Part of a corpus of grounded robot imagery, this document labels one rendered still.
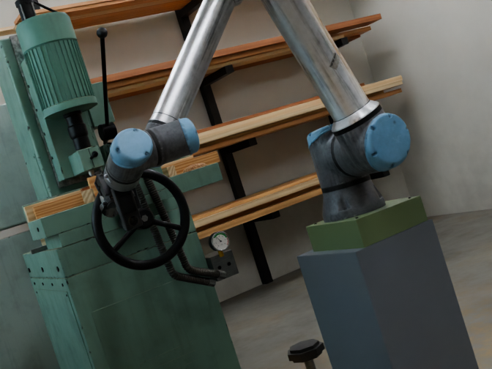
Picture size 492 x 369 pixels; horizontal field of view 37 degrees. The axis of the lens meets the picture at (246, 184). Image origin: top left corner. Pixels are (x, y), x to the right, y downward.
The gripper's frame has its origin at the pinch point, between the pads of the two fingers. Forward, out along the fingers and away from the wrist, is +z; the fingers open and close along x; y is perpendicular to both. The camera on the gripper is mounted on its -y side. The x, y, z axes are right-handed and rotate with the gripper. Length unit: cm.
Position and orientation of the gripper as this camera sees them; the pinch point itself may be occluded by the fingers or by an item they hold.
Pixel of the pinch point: (112, 215)
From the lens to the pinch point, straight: 202.6
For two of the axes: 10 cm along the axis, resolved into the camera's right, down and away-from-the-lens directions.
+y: -4.5, -8.5, 2.7
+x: -8.4, 3.0, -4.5
